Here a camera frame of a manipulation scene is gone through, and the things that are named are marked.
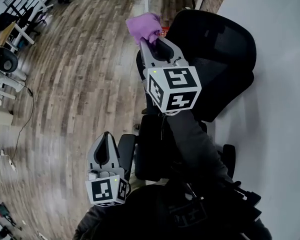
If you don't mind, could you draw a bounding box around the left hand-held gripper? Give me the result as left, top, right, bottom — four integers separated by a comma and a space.
85, 131, 131, 207

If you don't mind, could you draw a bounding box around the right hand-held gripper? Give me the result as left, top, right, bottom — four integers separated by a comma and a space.
138, 37, 203, 116

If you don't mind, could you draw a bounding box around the purple cloth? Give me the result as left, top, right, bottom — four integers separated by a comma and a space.
125, 12, 163, 46

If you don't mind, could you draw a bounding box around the black mesh office chair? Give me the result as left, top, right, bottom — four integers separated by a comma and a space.
136, 51, 255, 124

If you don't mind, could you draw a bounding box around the person's left forearm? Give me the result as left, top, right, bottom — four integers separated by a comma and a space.
72, 203, 131, 240

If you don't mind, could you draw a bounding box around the person's right forearm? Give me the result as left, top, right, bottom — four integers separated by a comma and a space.
162, 110, 237, 192

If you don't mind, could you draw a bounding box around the black chair seat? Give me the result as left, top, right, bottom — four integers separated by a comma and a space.
134, 113, 226, 181

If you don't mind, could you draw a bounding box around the person's black jacket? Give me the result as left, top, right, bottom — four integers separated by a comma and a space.
124, 181, 241, 240

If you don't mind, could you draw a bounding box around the cardboard box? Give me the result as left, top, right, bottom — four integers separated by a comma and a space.
0, 105, 13, 126

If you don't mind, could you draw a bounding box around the beige padded stand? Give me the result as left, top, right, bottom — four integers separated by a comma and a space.
0, 63, 28, 90

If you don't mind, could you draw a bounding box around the black round device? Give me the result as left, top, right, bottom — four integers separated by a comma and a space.
0, 47, 19, 74

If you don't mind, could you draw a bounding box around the black body-worn device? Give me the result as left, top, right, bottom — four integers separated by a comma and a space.
228, 180, 263, 225

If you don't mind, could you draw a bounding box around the black floor cable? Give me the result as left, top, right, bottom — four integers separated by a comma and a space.
4, 81, 35, 160

